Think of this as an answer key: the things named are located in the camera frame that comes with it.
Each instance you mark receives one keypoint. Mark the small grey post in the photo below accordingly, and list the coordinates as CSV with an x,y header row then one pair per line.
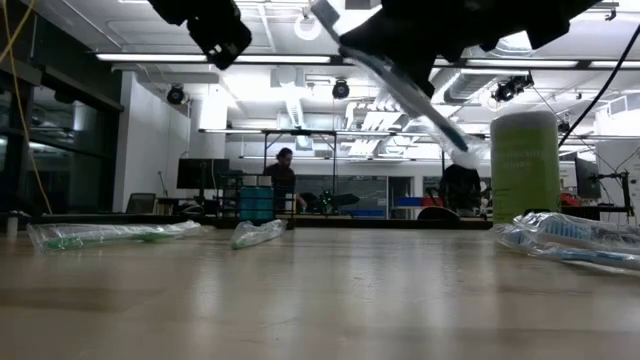
x,y
12,225

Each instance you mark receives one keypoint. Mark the black monitor on arm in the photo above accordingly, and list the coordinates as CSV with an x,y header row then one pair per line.
x,y
587,177

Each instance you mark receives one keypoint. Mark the black computer monitor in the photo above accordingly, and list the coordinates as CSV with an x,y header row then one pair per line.
x,y
200,174

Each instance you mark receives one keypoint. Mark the green toothbrush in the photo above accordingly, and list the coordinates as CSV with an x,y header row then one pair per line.
x,y
75,240
255,235

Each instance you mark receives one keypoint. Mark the dark chair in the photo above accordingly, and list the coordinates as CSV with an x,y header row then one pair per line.
x,y
141,204

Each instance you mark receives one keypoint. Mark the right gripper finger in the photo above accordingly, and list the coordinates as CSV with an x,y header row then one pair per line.
x,y
422,67
380,32

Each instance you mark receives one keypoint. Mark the person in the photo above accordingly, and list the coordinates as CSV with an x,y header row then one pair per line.
x,y
282,180
460,190

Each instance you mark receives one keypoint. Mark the black ceiling spotlight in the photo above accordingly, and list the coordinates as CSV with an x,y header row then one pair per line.
x,y
175,95
510,89
341,90

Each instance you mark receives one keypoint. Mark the green disinfecting wipes canister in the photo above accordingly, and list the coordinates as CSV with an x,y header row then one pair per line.
x,y
525,175

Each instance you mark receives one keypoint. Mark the black background robot arm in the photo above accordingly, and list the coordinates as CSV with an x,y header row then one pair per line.
x,y
340,200

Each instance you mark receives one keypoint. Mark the long ceiling light strip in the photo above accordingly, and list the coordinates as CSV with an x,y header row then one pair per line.
x,y
150,57
290,59
525,63

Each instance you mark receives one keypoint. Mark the blue toothbrush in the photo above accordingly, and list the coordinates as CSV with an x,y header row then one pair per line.
x,y
465,157
575,257
567,230

